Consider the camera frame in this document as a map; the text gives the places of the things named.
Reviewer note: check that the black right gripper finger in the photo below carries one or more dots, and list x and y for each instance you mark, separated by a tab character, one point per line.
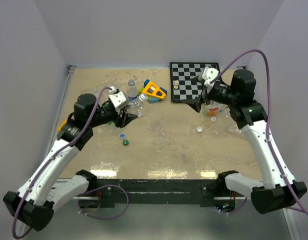
196	79
195	103

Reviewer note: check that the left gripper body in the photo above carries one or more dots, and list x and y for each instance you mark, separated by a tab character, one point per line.
118	119

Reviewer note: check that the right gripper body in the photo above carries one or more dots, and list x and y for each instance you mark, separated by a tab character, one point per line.
212	95

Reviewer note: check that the Pocari Sweat white cap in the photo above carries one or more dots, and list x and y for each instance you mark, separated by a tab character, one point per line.
122	136

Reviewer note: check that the green bottle cap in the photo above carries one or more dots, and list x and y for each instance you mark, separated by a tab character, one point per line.
125	142

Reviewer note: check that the Pepsi label clear bottle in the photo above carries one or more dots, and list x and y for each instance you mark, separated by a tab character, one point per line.
132	91

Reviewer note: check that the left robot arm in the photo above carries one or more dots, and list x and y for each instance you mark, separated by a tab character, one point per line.
36	201

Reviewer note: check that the clear fruit drink bottle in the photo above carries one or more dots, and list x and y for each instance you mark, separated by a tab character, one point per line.
213	108

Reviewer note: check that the clear bottle yellow cap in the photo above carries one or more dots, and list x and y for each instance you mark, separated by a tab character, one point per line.
137	104

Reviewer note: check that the black white chessboard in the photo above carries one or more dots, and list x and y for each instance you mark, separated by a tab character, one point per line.
181	73

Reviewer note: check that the teal green toy block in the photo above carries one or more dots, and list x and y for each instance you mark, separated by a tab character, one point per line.
153	100

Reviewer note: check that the yellow triangle toy block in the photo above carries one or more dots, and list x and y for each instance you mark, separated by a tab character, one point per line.
153	90

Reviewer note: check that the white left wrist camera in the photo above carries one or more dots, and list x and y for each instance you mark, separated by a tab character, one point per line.
117	98

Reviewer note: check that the yellow triangle toy frame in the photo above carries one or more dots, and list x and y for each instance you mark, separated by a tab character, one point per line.
61	125

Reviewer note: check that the black table edge rail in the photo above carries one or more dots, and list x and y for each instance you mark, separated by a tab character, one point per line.
106	193

